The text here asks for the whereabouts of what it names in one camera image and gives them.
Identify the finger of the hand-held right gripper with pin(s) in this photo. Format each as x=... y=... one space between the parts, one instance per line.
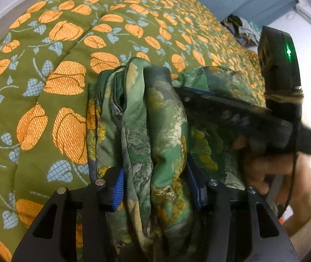
x=223 y=106

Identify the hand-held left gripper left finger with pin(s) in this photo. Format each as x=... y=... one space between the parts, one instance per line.
x=118 y=185

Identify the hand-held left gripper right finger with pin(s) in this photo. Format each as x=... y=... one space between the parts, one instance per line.
x=197 y=189

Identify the green landscape print garment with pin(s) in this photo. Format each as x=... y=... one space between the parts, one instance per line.
x=161 y=142

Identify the person's right forearm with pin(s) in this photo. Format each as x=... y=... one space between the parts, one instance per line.
x=305 y=202

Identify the pile of clothes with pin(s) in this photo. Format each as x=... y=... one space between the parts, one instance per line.
x=244 y=30

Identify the person's right hand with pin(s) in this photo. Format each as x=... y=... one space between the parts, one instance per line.
x=262 y=169

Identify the blue curtain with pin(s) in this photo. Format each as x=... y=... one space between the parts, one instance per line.
x=240 y=0

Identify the green orange floral bedspread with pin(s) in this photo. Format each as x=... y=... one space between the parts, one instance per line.
x=62 y=73

